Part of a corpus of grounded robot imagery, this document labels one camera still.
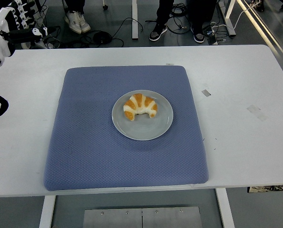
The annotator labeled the croissant bread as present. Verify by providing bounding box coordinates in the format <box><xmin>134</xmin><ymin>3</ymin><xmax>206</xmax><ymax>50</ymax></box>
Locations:
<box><xmin>123</xmin><ymin>93</ymin><xmax>158</xmax><ymax>121</ymax></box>

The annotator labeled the person with white shoes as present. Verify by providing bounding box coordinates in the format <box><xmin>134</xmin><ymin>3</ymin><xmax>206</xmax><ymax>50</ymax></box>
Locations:
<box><xmin>63</xmin><ymin>0</ymin><xmax>91</xmax><ymax>34</ymax></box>

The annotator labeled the blue quilted mat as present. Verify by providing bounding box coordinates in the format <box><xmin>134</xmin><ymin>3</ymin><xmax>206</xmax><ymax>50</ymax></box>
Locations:
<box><xmin>43</xmin><ymin>65</ymin><xmax>209</xmax><ymax>192</ymax></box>

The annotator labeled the person with black shoes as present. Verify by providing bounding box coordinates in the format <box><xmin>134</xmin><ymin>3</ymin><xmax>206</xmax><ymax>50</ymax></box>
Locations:
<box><xmin>148</xmin><ymin>0</ymin><xmax>218</xmax><ymax>44</ymax></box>

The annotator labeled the grey round plate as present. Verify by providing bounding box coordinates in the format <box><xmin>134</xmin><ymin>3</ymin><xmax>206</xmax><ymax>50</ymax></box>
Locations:
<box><xmin>111</xmin><ymin>89</ymin><xmax>174</xmax><ymax>141</ymax></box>

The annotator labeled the white table leg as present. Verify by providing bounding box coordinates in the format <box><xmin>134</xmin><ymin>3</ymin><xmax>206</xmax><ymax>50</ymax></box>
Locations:
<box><xmin>215</xmin><ymin>188</ymin><xmax>235</xmax><ymax>228</ymax></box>
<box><xmin>39</xmin><ymin>195</ymin><xmax>57</xmax><ymax>228</ymax></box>

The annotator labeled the grey metal plate with screws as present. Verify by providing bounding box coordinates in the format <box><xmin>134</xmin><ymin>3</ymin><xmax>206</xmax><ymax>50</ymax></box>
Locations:
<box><xmin>82</xmin><ymin>206</ymin><xmax>202</xmax><ymax>228</ymax></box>

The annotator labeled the white background table foot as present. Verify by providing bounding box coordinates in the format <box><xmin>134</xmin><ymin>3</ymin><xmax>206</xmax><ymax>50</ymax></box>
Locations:
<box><xmin>217</xmin><ymin>0</ymin><xmax>237</xmax><ymax>37</ymax></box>

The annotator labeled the person's black shoe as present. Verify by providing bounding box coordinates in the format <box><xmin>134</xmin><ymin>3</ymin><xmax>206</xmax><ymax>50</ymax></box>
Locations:
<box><xmin>249</xmin><ymin>0</ymin><xmax>265</xmax><ymax>12</ymax></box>

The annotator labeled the clear tape strip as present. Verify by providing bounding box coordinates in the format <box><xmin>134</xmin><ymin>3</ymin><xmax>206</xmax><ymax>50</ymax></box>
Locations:
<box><xmin>246</xmin><ymin>104</ymin><xmax>268</xmax><ymax>122</ymax></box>

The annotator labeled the black table control box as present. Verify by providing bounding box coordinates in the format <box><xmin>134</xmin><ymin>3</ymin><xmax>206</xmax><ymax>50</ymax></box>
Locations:
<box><xmin>247</xmin><ymin>184</ymin><xmax>283</xmax><ymax>193</ymax></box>

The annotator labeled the black coiled floor cable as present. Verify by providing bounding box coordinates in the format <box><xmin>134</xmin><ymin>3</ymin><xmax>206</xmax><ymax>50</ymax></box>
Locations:
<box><xmin>83</xmin><ymin>18</ymin><xmax>144</xmax><ymax>48</ymax></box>

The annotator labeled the white background table post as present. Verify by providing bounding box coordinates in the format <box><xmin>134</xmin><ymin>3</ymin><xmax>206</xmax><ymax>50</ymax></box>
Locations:
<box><xmin>131</xmin><ymin>0</ymin><xmax>139</xmax><ymax>40</ymax></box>

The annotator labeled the black power adapter with cables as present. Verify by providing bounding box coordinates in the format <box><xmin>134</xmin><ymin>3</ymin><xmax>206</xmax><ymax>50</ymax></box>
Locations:
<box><xmin>202</xmin><ymin>21</ymin><xmax>229</xmax><ymax>46</ymax></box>

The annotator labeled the white floor cable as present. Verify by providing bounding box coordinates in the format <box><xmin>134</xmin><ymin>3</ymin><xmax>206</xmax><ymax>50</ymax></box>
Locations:
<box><xmin>233</xmin><ymin>4</ymin><xmax>257</xmax><ymax>29</ymax></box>

